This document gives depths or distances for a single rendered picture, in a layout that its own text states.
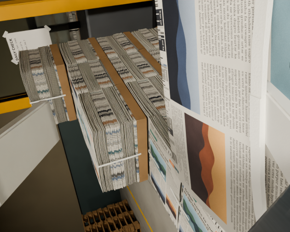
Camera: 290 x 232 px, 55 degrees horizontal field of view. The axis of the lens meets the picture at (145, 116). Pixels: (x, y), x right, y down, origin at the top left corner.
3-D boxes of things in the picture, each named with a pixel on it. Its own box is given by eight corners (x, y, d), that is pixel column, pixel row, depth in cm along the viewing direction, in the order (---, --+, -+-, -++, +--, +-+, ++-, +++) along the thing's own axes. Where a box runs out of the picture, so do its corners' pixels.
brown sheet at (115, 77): (128, 141, 155) (120, 142, 154) (113, 111, 176) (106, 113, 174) (123, 82, 131) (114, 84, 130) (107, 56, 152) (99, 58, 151)
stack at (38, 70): (225, 84, 199) (38, 130, 163) (203, 65, 221) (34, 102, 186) (235, 31, 176) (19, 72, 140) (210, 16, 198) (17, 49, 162)
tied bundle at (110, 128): (149, 180, 133) (102, 195, 127) (129, 141, 155) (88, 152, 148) (148, 118, 110) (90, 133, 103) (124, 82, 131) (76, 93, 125)
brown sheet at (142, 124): (148, 180, 133) (139, 182, 132) (128, 142, 154) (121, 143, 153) (147, 118, 109) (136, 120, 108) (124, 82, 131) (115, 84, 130)
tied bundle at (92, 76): (129, 141, 155) (88, 153, 148) (114, 111, 176) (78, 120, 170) (125, 82, 131) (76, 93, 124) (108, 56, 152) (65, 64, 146)
